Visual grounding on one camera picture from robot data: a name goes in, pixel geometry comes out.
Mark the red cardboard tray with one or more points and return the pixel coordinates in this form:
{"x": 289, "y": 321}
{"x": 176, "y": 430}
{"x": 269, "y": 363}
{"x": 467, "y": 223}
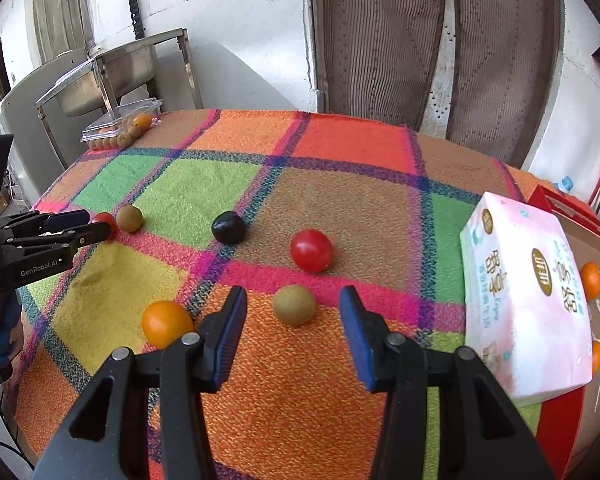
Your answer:
{"x": 569, "y": 425}

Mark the brown corduroy trousers person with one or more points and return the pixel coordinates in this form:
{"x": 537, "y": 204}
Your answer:
{"x": 473, "y": 72}

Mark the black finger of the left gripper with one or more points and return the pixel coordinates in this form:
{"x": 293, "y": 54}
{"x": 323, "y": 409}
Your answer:
{"x": 50, "y": 243}
{"x": 35, "y": 223}

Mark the blue detergent bottle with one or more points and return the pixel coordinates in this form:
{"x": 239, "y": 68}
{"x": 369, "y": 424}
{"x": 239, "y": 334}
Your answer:
{"x": 564, "y": 185}

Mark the yellow-green round fruit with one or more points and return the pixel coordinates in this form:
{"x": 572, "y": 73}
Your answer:
{"x": 294, "y": 305}

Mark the orange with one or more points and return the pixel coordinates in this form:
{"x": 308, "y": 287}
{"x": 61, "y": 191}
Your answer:
{"x": 595, "y": 356}
{"x": 163, "y": 322}

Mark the clear plastic fruit box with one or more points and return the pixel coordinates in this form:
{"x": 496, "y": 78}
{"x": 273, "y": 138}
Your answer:
{"x": 121, "y": 127}

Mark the colourful plaid tablecloth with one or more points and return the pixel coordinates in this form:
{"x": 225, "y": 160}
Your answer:
{"x": 391, "y": 201}

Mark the white pink tissue pack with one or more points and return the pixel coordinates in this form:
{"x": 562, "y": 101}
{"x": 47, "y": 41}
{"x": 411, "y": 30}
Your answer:
{"x": 521, "y": 317}

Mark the red tomato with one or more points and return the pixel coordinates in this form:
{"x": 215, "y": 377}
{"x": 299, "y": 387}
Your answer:
{"x": 311, "y": 250}
{"x": 106, "y": 217}

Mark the orange mandarin in tray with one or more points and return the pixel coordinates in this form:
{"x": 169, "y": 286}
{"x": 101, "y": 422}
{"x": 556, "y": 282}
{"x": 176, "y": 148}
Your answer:
{"x": 590, "y": 278}

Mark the brown kiwi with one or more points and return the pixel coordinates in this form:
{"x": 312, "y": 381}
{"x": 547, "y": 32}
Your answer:
{"x": 129, "y": 219}

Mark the dark purple plum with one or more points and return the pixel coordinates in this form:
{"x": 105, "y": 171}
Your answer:
{"x": 229, "y": 228}

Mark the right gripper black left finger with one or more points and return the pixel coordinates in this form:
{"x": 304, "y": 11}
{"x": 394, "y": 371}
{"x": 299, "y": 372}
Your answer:
{"x": 105, "y": 433}

